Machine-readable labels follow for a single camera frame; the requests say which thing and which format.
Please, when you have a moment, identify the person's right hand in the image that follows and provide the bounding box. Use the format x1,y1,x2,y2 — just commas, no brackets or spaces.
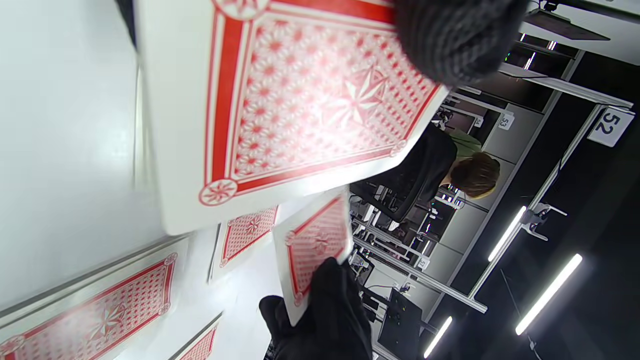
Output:
259,257,373,360

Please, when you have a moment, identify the person's left hand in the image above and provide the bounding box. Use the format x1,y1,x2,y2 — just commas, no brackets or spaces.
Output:
115,0,531,87

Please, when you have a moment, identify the red-backed playing card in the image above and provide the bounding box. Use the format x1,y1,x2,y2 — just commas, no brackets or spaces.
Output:
167,311,224,360
272,191,352,327

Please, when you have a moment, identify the card pile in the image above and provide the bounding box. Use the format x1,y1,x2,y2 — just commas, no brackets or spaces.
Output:
0,236,190,360
209,204,280,283

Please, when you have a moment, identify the stack of red-backed cards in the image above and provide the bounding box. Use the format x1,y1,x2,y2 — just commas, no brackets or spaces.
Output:
134,0,448,236

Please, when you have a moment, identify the black monitor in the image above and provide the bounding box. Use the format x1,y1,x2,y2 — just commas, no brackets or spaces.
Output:
377,287,423,360

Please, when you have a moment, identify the white ceiling light bar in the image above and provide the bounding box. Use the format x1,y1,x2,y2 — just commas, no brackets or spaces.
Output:
515,253,583,336
424,316,453,359
487,206,528,262

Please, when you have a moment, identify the silver aluminium frame beam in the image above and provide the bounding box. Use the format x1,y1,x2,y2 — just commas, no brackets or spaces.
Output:
352,235,488,313

